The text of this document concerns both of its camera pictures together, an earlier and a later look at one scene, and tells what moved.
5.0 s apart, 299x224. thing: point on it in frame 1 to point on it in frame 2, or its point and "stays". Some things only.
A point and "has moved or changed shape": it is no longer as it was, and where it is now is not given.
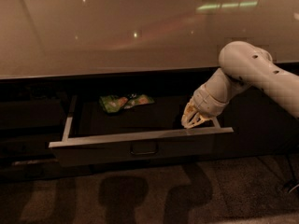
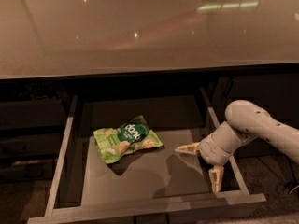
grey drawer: x=31 y=114 stays
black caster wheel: x=289 y=186 stays
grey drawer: x=147 y=134 has moved or changed shape
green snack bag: x=112 y=104 to x=115 y=142
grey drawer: x=28 y=147 stays
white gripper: x=205 y=104 to x=207 y=151
